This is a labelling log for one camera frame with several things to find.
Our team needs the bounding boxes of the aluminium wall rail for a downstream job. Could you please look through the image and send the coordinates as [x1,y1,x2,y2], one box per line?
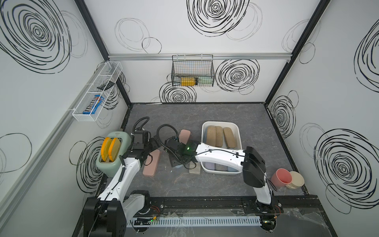
[1,61,108,229]
[109,53,292,61]

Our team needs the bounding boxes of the white slotted cable duct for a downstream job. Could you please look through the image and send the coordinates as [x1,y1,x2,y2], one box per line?
[127,216,262,228]

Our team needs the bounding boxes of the mint green toaster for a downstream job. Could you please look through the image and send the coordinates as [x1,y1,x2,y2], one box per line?
[95,131,131,177]

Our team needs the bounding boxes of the yellow item in basket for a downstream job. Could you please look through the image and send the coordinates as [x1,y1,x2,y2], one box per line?
[181,77,197,87]

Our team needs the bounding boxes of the black wire wall basket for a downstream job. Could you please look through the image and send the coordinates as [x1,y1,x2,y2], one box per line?
[171,59,215,87]

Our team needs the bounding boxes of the white wire wall shelf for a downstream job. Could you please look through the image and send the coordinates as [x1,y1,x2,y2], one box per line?
[72,61,122,122]

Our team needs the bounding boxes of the pink plastic cup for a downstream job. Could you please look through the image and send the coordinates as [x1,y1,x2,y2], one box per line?
[270,168,293,188]

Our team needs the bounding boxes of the aluminium wall rail left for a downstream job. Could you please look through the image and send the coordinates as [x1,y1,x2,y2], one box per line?
[1,61,108,229]

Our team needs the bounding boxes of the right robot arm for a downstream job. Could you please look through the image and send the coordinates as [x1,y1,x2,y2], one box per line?
[163,139,272,205]

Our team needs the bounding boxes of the green item in basket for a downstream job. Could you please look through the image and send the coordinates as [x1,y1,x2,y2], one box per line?
[197,76,214,87]

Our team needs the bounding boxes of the pink glasses case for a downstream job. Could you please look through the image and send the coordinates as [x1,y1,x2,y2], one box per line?
[143,149,161,177]
[179,129,191,144]

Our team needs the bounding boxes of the right orange toast slice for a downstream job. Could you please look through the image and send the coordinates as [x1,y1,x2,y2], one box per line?
[108,138,121,162]

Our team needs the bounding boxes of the blue candy packet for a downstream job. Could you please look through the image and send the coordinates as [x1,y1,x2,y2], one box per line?
[83,95,104,115]

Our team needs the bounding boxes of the black remote on shelf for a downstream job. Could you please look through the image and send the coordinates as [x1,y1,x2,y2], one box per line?
[97,81,115,91]

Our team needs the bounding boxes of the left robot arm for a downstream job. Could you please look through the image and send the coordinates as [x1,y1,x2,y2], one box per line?
[82,138,159,237]

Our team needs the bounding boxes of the purple fabric glasses case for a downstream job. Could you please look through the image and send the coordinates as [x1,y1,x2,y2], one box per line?
[202,162,215,170]

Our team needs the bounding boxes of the white plastic storage tray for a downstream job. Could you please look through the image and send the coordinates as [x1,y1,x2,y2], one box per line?
[200,121,243,175]

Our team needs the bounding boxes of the orange toast slice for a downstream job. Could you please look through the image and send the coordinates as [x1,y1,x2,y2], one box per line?
[100,137,113,163]
[108,138,121,162]

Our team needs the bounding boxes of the grey fabric glasses case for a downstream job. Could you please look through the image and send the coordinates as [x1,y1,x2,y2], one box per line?
[215,164,228,172]

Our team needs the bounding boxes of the tan fabric glasses case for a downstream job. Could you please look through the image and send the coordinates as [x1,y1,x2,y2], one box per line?
[206,125,217,147]

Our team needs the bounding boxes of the left orange toast slice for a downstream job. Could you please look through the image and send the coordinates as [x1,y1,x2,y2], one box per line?
[100,137,113,163]

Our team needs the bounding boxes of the aluminium wall rail back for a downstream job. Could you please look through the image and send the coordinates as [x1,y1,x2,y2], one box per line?
[109,53,292,61]

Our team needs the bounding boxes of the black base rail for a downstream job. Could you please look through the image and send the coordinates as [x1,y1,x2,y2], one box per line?
[136,195,321,216]

